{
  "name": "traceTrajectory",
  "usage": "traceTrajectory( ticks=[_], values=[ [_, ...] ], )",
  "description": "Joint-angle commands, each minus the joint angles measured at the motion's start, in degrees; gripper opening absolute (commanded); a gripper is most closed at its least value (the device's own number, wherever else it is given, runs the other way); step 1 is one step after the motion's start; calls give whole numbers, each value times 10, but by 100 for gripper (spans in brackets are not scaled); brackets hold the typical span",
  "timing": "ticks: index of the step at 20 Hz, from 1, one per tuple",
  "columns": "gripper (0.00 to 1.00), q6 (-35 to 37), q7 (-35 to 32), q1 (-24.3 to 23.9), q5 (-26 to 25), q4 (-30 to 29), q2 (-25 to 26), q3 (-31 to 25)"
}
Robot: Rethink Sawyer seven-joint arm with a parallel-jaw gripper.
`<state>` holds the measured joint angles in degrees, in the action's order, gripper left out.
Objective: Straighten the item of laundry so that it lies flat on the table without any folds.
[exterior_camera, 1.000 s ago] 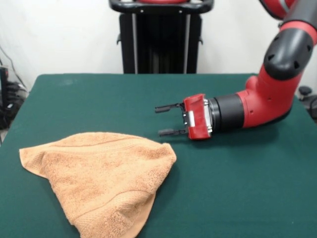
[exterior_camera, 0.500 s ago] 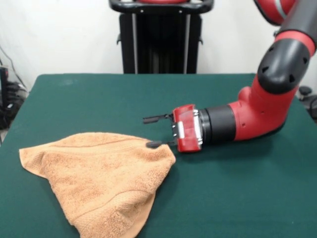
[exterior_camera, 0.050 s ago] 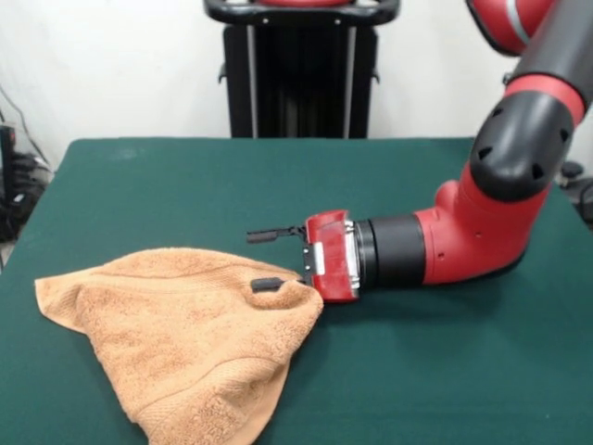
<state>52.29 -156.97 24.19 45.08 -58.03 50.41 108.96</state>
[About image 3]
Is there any black robot pedestal with handle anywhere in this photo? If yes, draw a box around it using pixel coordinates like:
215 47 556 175
202 0 399 139

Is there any black cable bundle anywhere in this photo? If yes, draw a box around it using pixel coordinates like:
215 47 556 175
11 151 53 187

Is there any dark green table cloth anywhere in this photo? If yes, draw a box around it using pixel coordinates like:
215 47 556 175
0 136 593 445

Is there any black bag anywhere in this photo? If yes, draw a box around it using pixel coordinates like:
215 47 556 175
0 188 36 243

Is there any black box with red mark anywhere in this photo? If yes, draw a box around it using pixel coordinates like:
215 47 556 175
0 123 19 205

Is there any peach terry towel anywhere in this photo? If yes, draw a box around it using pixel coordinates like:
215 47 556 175
34 248 325 445

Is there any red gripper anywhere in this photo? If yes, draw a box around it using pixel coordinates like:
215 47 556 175
246 209 361 305

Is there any black office chair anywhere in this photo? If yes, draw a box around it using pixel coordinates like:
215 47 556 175
558 159 593 233

